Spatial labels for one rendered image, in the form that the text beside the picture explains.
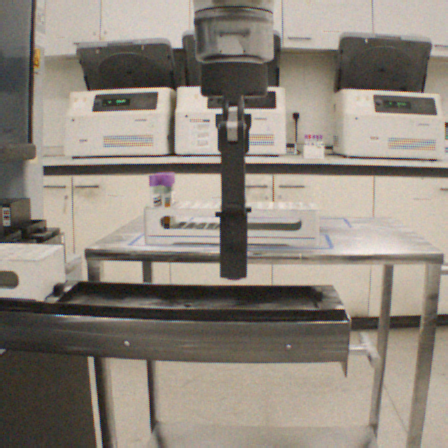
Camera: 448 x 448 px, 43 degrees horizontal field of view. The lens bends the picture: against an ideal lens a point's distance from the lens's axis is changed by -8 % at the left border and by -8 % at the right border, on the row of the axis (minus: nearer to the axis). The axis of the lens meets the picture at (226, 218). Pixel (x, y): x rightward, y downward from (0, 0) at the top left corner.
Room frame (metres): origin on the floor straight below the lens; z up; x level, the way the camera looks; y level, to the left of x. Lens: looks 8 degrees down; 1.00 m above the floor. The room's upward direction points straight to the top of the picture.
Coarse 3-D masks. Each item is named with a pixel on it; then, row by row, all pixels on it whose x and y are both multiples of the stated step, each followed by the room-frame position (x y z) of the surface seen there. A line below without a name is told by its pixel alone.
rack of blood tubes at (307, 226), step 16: (144, 208) 1.02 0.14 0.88; (160, 208) 1.01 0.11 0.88; (176, 208) 1.01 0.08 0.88; (192, 208) 1.01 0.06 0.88; (208, 208) 1.01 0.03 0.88; (256, 208) 1.01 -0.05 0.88; (272, 208) 1.01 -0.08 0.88; (288, 208) 1.01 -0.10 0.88; (304, 208) 1.01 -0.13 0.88; (160, 224) 1.02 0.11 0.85; (176, 224) 1.07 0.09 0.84; (192, 224) 1.08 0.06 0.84; (208, 224) 1.07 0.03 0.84; (256, 224) 1.10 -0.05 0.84; (272, 224) 1.10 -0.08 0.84; (288, 224) 1.09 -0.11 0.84; (304, 224) 0.99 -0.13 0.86; (160, 240) 1.01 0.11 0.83; (176, 240) 1.01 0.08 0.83; (192, 240) 1.01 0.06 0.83; (208, 240) 1.01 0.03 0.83; (256, 240) 1.00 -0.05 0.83; (272, 240) 1.00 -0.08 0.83; (288, 240) 1.00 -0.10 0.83; (304, 240) 0.99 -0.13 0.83
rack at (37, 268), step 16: (0, 256) 0.67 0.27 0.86; (16, 256) 0.67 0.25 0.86; (32, 256) 0.67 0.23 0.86; (48, 256) 0.68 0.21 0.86; (0, 272) 0.75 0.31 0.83; (16, 272) 0.65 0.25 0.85; (32, 272) 0.65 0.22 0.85; (48, 272) 0.68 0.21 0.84; (64, 272) 0.74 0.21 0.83; (0, 288) 0.73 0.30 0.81; (16, 288) 0.65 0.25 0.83; (32, 288) 0.65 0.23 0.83; (48, 288) 0.67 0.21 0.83
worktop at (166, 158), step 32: (64, 160) 3.00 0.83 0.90; (96, 160) 2.99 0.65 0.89; (128, 160) 2.98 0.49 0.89; (160, 160) 2.98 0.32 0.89; (192, 160) 2.97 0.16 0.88; (256, 160) 2.95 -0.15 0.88; (288, 160) 2.94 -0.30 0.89; (320, 160) 2.94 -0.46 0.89; (352, 160) 2.93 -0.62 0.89; (384, 160) 2.94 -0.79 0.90; (416, 160) 2.96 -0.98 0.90
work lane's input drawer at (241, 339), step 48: (96, 288) 0.75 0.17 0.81; (144, 288) 0.74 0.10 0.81; (192, 288) 0.74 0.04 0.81; (240, 288) 0.74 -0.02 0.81; (288, 288) 0.73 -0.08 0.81; (0, 336) 0.63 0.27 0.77; (48, 336) 0.63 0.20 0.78; (96, 336) 0.63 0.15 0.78; (144, 336) 0.62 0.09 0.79; (192, 336) 0.62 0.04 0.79; (240, 336) 0.62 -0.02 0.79; (288, 336) 0.62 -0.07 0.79; (336, 336) 0.61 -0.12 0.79
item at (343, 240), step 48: (144, 240) 1.05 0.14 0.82; (336, 240) 1.05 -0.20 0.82; (384, 240) 1.04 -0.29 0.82; (384, 288) 1.34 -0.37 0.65; (432, 288) 0.92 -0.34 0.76; (384, 336) 1.34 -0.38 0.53; (432, 336) 0.92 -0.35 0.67; (96, 384) 0.97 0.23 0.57; (192, 432) 1.33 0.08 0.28; (240, 432) 1.33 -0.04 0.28; (288, 432) 1.33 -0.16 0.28; (336, 432) 1.32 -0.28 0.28
